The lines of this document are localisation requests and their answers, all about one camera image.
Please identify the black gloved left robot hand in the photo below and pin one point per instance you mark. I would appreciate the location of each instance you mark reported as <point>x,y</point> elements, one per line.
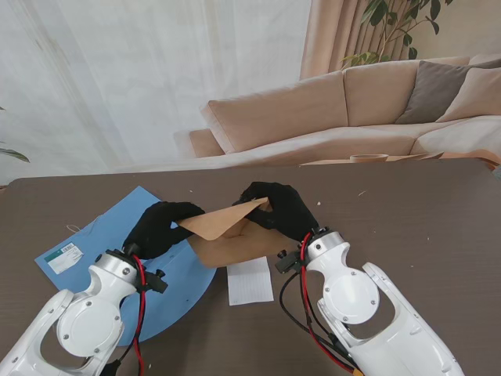
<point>156,231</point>

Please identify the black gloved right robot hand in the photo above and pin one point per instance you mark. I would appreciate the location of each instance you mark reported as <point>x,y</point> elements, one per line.
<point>289,211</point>

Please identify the blue plastic file folder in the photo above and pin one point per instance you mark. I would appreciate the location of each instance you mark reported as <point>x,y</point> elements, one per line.
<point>117,223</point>

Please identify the brown kraft paper envelope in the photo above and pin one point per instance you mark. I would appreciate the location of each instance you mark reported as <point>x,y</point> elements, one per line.
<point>235,246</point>

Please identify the white lined letter paper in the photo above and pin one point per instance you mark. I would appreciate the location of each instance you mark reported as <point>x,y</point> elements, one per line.
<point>250,284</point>

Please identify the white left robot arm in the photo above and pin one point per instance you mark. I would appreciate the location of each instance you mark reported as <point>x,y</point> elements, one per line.
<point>90,325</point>

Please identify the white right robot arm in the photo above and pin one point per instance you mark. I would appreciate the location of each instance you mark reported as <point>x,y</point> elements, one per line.
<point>348,293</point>

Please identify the beige fabric sofa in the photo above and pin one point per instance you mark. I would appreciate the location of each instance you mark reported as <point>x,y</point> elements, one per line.
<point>274,117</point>

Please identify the light wooden side table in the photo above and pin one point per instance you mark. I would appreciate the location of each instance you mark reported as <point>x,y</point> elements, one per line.
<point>407,157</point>

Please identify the white sheer curtain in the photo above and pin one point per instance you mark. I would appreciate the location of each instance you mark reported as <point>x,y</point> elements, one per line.
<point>117,78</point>

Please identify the dark green plant leaf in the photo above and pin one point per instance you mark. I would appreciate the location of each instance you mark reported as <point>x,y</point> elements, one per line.
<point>15,154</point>

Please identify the beige pleated curtain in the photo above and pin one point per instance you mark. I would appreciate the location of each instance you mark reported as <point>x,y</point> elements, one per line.
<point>332,35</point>

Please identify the grey-brown sofa cushion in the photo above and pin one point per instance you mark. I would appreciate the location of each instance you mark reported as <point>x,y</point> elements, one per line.
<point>434,90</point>

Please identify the green leafy houseplant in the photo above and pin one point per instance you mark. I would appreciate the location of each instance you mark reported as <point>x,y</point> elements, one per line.
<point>377,9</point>

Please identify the beige sofa cushion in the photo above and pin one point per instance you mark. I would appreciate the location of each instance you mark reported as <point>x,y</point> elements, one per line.
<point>477,94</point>

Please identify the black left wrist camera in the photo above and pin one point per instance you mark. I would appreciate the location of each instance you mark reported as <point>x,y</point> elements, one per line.
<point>156,282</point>

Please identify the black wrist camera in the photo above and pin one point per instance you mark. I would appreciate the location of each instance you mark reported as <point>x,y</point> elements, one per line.
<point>287,264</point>
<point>156,282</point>

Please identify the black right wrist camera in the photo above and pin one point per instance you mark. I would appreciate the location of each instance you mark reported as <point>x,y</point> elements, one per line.
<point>287,264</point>

